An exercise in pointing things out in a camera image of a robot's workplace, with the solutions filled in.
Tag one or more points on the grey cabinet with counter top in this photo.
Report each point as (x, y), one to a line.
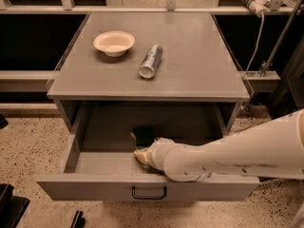
(196, 65)

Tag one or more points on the black object at bottom edge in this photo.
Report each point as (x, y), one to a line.
(78, 220)

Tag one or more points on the black drawer handle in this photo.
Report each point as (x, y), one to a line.
(148, 193)

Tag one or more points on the green and yellow sponge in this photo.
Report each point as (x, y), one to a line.
(143, 135)

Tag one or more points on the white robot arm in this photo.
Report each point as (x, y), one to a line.
(273, 150)

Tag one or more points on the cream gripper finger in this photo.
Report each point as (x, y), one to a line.
(141, 156)

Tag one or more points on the white power strip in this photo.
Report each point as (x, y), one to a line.
(257, 7)

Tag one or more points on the silver metal can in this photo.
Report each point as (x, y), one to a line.
(151, 62)

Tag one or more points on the metal clamp stand rod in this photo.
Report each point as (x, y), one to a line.
(266, 64)

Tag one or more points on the black box bottom left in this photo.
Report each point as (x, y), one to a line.
(12, 208)

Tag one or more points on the white paper bowl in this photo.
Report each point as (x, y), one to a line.
(114, 43)

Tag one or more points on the grey top drawer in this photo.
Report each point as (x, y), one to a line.
(99, 163)

